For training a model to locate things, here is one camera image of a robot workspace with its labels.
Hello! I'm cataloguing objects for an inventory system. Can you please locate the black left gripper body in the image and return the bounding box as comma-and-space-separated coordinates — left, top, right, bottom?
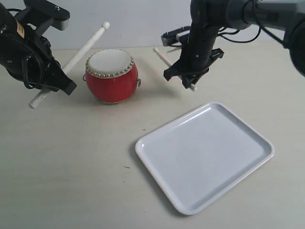
0, 21, 55, 87

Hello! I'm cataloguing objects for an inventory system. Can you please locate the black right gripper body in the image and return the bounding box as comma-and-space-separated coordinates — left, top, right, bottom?
177, 48, 224, 75

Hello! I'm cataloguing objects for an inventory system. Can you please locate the white drumstick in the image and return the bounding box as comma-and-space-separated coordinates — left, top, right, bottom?
153, 47, 197, 92
29, 21, 110, 109

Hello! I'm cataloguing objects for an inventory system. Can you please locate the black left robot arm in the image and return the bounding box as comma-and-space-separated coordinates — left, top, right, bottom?
0, 0, 77, 95

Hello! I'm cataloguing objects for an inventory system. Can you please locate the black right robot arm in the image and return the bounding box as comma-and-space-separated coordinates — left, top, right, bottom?
161, 0, 305, 89

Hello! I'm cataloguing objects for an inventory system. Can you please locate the small red drum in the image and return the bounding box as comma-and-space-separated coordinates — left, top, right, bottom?
83, 49, 141, 104

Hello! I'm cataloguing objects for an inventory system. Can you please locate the white plastic tray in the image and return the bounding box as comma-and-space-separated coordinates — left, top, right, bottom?
135, 102, 275, 215

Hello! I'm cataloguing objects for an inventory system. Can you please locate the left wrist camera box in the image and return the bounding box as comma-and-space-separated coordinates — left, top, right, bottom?
14, 0, 70, 36

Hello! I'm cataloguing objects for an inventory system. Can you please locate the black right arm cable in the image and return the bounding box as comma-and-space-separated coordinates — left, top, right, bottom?
214, 9, 289, 50

